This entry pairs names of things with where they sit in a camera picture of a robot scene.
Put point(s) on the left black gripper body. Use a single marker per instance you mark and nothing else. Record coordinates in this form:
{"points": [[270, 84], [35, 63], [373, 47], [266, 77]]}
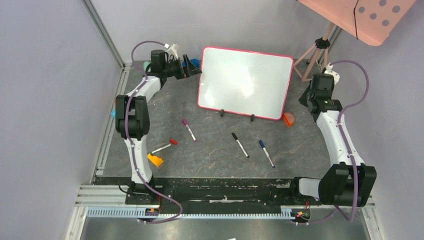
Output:
{"points": [[175, 69]]}

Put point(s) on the green whiteboard marker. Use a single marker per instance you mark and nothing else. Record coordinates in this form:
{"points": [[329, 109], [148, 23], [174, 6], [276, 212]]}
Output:
{"points": [[160, 149]]}

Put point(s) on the large mint toy crayon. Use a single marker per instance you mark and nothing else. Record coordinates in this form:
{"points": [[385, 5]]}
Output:
{"points": [[146, 66]]}

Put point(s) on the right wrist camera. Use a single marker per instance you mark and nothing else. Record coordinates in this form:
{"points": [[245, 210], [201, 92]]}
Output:
{"points": [[329, 70]]}

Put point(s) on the yellow orange plastic block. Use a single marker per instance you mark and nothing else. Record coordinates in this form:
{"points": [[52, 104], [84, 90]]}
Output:
{"points": [[155, 160]]}

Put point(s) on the white slotted cable duct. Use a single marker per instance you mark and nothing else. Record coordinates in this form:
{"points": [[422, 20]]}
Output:
{"points": [[136, 212]]}

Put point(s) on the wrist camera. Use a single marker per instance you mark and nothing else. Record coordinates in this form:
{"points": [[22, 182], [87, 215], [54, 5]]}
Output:
{"points": [[172, 51], [329, 70]]}

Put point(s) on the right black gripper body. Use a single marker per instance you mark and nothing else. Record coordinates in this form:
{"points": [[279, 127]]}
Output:
{"points": [[305, 100]]}

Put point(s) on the blue toy car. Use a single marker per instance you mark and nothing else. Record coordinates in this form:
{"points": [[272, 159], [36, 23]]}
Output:
{"points": [[195, 62]]}

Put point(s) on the pink perforated panel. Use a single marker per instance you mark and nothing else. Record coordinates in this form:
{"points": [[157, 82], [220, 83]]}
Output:
{"points": [[370, 21]]}

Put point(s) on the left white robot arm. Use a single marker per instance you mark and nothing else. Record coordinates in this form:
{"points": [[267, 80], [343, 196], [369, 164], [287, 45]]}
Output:
{"points": [[132, 118]]}

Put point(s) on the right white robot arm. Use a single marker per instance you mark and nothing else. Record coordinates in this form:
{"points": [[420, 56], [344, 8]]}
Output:
{"points": [[349, 180]]}

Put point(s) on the black whiteboard marker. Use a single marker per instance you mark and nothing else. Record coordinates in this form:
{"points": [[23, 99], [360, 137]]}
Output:
{"points": [[240, 144]]}

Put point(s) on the pink framed whiteboard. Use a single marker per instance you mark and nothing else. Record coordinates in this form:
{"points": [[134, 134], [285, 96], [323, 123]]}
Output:
{"points": [[243, 82]]}

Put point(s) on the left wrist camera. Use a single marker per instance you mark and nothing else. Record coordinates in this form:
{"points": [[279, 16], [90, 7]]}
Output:
{"points": [[172, 51]]}

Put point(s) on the large blue toy crayon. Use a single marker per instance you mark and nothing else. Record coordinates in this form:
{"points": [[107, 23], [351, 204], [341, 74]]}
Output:
{"points": [[113, 113]]}

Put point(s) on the blue whiteboard marker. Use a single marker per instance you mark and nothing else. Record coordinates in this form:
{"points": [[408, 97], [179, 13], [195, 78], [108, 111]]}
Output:
{"points": [[262, 145]]}

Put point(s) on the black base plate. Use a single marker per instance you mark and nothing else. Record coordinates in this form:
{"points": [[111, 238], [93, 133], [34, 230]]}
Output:
{"points": [[221, 195]]}

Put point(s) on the orange semicircle toy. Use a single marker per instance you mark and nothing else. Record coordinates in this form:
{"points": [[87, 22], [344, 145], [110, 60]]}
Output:
{"points": [[288, 118]]}

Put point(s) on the purple whiteboard marker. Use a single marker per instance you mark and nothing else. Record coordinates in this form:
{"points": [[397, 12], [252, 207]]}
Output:
{"points": [[184, 121]]}

